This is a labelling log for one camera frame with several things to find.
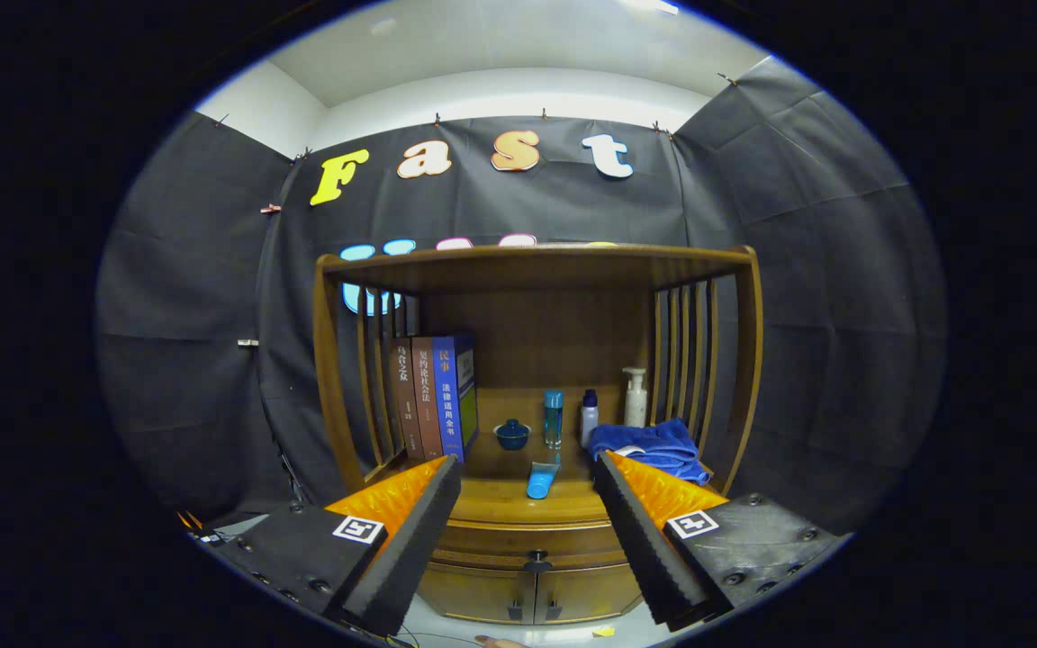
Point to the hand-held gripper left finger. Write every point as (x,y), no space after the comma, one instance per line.
(410,540)

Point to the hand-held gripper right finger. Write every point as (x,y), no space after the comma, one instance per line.
(635,540)

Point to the wooden drawer with black knob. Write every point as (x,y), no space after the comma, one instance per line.
(491,543)

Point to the blue squeeze tube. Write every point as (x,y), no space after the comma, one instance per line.
(541,481)

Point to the wooden cabinet door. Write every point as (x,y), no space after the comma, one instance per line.
(473,592)
(586,592)

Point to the wooden countertop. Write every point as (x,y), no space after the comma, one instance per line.
(496,504)

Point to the wooden cabinet with slatted sides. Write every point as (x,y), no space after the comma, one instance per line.
(536,333)

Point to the folded blue towel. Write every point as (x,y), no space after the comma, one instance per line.
(653,445)

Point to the white bottle with blue cap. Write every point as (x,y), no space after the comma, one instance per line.
(589,423)

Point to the white pump bottle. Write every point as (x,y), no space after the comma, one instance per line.
(635,405)

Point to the dark brown book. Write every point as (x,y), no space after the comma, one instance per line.
(404,396)

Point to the clear blue glass bottle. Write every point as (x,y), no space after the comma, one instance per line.
(554,421)

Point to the small blue lidded bowl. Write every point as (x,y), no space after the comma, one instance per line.
(511,436)

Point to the reddish brown book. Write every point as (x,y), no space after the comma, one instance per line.
(427,396)

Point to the blue book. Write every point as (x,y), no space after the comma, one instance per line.
(454,396)

